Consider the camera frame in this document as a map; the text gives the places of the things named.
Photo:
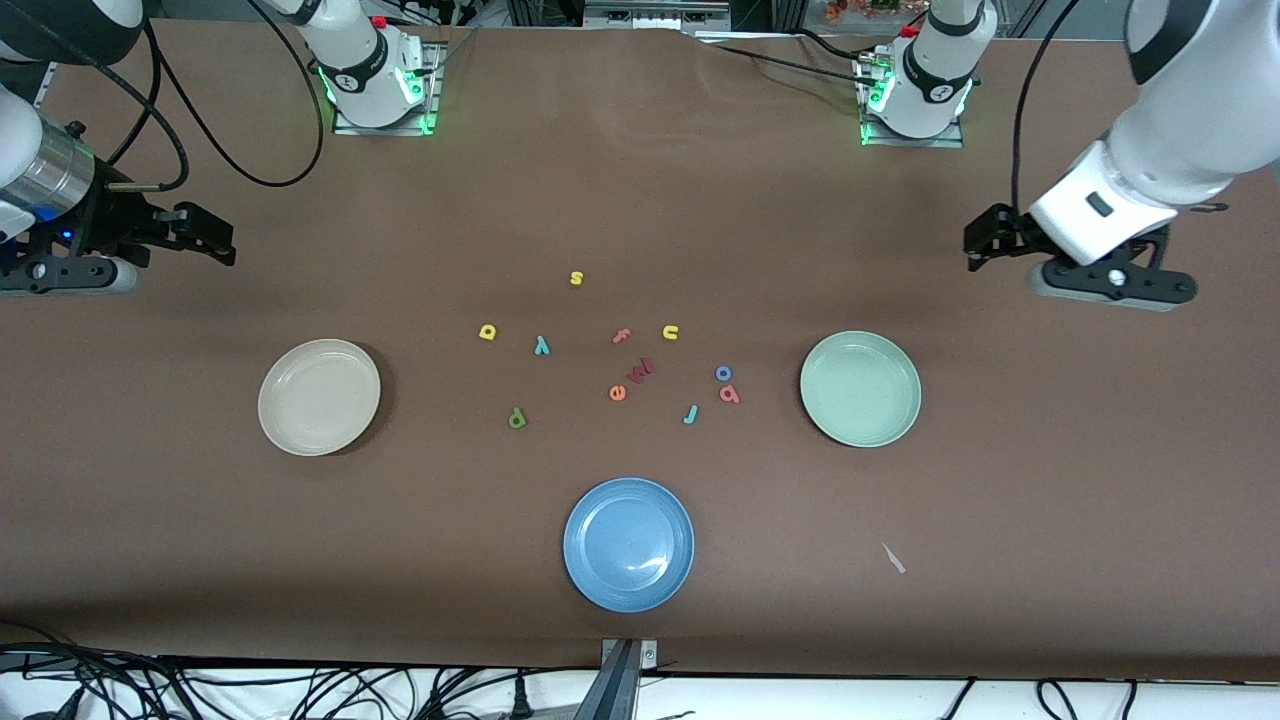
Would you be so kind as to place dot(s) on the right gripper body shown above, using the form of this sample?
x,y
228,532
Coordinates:
x,y
107,218

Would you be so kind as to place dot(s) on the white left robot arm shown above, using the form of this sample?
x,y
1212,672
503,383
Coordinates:
x,y
940,80

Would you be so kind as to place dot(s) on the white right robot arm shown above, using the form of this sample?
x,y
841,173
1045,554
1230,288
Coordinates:
x,y
370,70

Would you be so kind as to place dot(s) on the pale green round plate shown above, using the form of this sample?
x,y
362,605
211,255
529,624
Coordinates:
x,y
860,389

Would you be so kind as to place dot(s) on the beige round plate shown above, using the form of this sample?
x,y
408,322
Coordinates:
x,y
319,397

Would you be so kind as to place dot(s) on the orange leafy decoration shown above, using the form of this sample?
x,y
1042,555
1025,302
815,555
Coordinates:
x,y
870,8

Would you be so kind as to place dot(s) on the small white paper scrap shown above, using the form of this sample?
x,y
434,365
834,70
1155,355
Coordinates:
x,y
893,558

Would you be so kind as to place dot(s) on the dark red letter w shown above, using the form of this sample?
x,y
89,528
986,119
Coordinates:
x,y
642,371

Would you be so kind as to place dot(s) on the blue round plate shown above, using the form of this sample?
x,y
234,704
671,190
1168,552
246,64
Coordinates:
x,y
628,545

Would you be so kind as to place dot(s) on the black power plug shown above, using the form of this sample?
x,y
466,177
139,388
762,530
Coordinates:
x,y
519,697

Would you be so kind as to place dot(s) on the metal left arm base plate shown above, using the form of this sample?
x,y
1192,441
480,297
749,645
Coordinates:
x,y
950,140

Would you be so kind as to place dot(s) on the aluminium frame profile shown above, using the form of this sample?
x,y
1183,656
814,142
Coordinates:
x,y
42,85

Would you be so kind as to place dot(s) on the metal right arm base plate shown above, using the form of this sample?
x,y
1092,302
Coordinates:
x,y
425,110

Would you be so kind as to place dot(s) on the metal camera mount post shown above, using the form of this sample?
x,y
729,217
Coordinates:
x,y
628,665

